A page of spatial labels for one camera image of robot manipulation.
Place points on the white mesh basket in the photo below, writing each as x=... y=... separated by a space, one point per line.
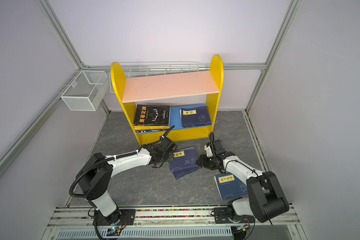
x=86 y=91

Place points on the yellow cartoon book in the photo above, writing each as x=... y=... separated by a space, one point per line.
x=150 y=128

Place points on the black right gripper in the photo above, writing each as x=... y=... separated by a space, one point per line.
x=203 y=159

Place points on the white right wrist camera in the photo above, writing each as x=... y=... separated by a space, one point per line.
x=209 y=151

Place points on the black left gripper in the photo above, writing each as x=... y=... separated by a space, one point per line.
x=170 y=154

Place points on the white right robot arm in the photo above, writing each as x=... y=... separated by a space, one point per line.
x=266 y=199

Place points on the navy book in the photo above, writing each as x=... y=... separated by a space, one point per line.
x=184 y=159
x=181 y=173
x=195 y=117
x=230 y=187

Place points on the white vented cable duct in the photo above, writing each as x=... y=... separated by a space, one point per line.
x=146 y=233

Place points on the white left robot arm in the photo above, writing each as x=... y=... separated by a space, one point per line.
x=92 y=181

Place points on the yellow pink blue bookshelf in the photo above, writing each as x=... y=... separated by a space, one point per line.
x=129 y=91

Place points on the black book yellow title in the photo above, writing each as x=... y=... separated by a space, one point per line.
x=152 y=115

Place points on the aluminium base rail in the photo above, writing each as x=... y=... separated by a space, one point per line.
x=140 y=216

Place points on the white wire rack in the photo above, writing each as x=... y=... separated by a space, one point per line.
x=141 y=71

